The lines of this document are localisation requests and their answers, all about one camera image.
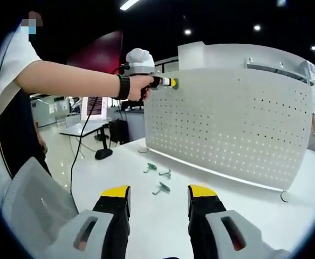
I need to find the long ceiling light strip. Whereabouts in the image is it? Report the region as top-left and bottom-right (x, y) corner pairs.
(119, 0), (143, 11)

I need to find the person's left hand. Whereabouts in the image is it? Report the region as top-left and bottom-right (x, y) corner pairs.
(127, 74), (155, 103)

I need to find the large dark red screen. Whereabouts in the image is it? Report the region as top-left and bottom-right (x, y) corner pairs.
(66, 30), (124, 74)

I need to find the black wristband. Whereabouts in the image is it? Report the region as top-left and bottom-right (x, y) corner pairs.
(115, 73), (132, 100)

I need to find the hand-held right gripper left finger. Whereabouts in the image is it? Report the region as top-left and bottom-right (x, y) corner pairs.
(43, 185), (132, 259)

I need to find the person's dark garment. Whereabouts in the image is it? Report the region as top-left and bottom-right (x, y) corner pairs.
(0, 88), (52, 179)

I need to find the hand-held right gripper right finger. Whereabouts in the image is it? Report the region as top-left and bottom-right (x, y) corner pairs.
(187, 184), (290, 259)

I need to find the grey metal shelf rack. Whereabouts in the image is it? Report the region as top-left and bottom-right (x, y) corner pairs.
(243, 57), (315, 87)

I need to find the white laptop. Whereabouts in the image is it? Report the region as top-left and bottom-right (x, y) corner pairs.
(79, 94), (109, 124)

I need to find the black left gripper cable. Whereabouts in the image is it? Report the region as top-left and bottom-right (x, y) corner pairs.
(70, 64), (128, 195)

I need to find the white side table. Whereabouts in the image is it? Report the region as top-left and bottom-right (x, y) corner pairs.
(59, 118), (111, 152)

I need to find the white perforated mounting plate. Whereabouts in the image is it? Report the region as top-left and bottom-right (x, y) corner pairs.
(137, 66), (315, 203)

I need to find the white mesh office chair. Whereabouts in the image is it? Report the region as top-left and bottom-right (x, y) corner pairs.
(1, 157), (80, 259)

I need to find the black computer tower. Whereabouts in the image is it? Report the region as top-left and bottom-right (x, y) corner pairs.
(108, 119), (131, 144)

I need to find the person's white shirt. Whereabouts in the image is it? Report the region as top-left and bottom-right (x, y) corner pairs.
(0, 25), (43, 117)

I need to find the black computer mouse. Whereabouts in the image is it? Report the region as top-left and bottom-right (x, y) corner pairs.
(94, 148), (113, 160)

